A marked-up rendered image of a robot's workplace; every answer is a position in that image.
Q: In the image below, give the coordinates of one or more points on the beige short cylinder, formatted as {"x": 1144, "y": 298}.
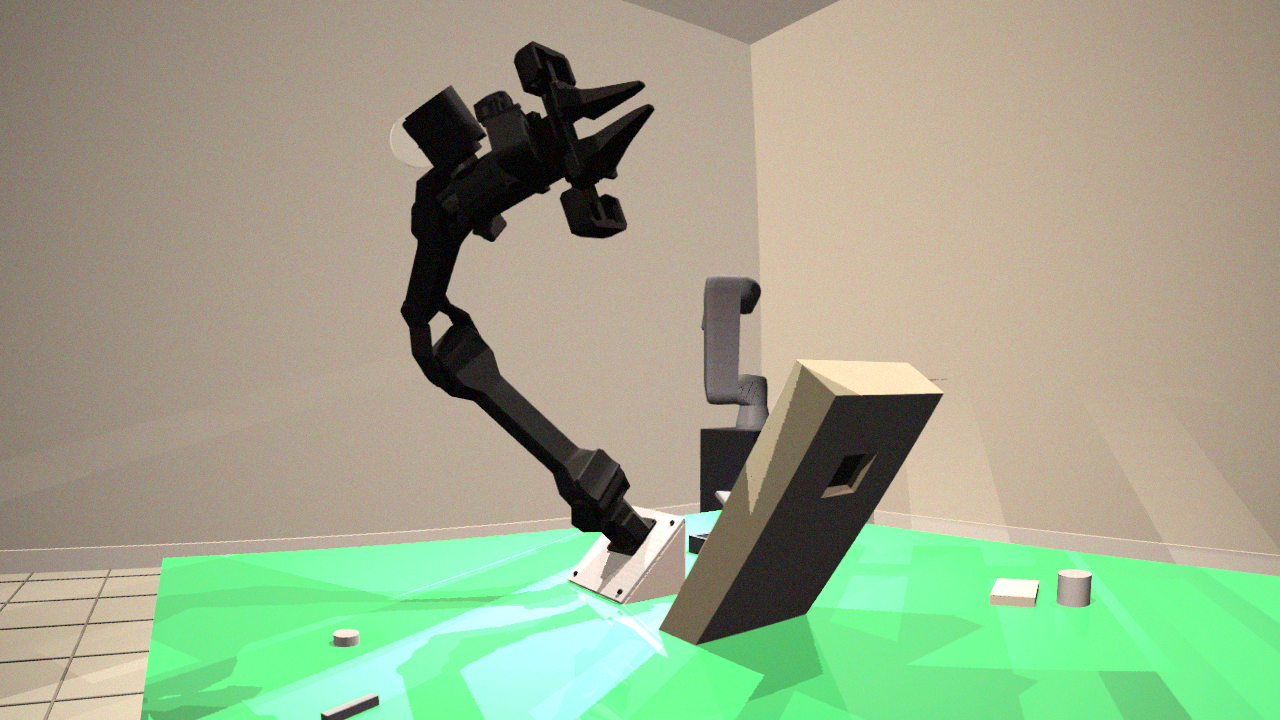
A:
{"x": 346, "y": 638}

